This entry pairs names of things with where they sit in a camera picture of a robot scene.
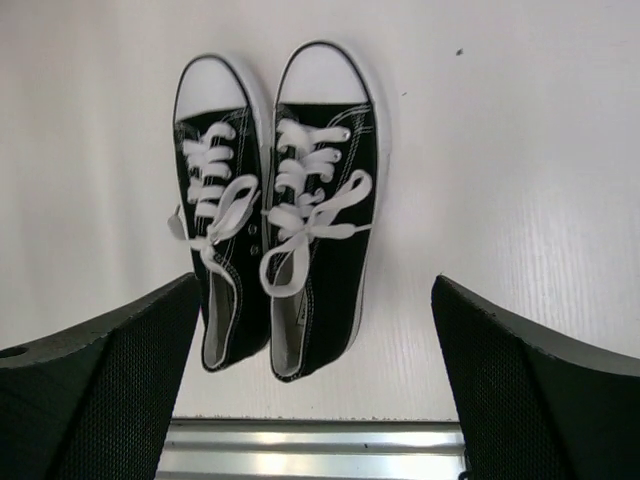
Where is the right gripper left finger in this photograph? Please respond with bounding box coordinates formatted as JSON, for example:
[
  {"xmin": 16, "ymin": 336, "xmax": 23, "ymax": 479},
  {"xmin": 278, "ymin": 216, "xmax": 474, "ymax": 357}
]
[{"xmin": 1, "ymin": 273, "xmax": 201, "ymax": 479}]

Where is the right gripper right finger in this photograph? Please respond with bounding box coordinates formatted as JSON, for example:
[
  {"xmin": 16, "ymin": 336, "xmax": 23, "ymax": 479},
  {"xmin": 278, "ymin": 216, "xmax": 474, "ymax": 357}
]
[{"xmin": 431, "ymin": 275, "xmax": 639, "ymax": 479}]

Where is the black canvas sneaker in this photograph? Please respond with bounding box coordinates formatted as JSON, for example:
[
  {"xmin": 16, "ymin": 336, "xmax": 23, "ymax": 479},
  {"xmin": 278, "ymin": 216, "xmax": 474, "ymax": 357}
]
[
  {"xmin": 259, "ymin": 40, "xmax": 392, "ymax": 383},
  {"xmin": 168, "ymin": 54, "xmax": 272, "ymax": 372}
]

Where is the aluminium mounting rail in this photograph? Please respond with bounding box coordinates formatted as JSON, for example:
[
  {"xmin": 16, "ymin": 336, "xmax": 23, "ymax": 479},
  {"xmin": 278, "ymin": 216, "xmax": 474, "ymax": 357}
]
[{"xmin": 156, "ymin": 419, "xmax": 468, "ymax": 479}]

